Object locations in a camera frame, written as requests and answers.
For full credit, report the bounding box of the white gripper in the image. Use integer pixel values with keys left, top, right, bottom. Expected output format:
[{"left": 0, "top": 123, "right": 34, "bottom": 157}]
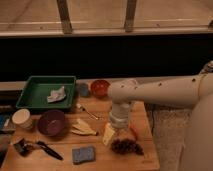
[{"left": 102, "top": 103, "right": 138, "bottom": 146}]

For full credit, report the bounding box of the dark grape bunch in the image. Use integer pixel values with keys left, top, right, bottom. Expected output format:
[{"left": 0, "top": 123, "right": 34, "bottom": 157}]
[{"left": 110, "top": 139, "right": 144, "bottom": 155}]

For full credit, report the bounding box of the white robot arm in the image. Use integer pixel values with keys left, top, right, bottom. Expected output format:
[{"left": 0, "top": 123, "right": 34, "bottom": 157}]
[{"left": 108, "top": 60, "right": 213, "bottom": 171}]

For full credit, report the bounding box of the orange bowl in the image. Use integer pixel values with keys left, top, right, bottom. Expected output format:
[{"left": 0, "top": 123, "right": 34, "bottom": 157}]
[{"left": 90, "top": 80, "right": 110, "bottom": 98}]

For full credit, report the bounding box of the purple bowl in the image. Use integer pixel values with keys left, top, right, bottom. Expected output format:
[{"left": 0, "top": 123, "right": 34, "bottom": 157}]
[{"left": 37, "top": 109, "right": 66, "bottom": 136}]

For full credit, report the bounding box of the yellow banana peel toy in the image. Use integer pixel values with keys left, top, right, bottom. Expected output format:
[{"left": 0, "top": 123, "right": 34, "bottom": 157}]
[{"left": 70, "top": 118, "right": 98, "bottom": 136}]

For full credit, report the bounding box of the wooden cutting board table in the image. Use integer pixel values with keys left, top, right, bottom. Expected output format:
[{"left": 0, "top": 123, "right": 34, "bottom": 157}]
[{"left": 0, "top": 78, "right": 161, "bottom": 171}]

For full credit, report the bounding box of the blue sponge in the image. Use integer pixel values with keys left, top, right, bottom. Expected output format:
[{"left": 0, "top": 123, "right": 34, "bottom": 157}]
[{"left": 72, "top": 146, "right": 95, "bottom": 165}]

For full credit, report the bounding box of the metal fork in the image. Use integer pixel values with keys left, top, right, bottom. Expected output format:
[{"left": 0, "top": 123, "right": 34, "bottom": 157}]
[{"left": 76, "top": 103, "right": 99, "bottom": 120}]

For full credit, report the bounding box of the crumpled white cloth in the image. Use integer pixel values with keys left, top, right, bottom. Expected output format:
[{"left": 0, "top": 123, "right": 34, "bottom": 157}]
[{"left": 47, "top": 86, "right": 66, "bottom": 103}]

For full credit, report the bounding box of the green plastic tray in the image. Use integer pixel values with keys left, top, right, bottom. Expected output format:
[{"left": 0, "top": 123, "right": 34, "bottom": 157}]
[{"left": 16, "top": 76, "right": 76, "bottom": 110}]

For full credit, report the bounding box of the black binder clip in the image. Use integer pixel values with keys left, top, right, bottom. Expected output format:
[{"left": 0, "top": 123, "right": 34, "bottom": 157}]
[{"left": 13, "top": 139, "right": 32, "bottom": 156}]

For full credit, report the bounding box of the white paper cup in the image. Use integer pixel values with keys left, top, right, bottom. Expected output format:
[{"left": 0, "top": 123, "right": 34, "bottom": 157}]
[{"left": 12, "top": 109, "right": 33, "bottom": 130}]

